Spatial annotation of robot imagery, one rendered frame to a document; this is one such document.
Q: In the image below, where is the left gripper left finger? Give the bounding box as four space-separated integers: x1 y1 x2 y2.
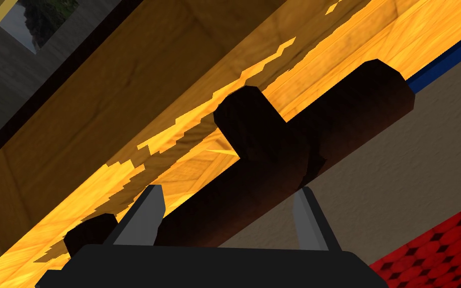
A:
103 184 167 247

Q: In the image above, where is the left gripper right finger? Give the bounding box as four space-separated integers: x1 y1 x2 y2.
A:
292 186 343 253

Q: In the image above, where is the orange wooden cupboard door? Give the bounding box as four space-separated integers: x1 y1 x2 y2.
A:
0 0 461 288

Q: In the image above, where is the red patterned rug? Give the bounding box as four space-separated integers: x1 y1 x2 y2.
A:
368 195 461 288

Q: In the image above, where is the framed landscape picture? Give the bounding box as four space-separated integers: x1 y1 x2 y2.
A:
0 0 81 55

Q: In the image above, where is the dark brown bar handle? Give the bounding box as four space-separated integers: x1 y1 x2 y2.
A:
63 58 416 259

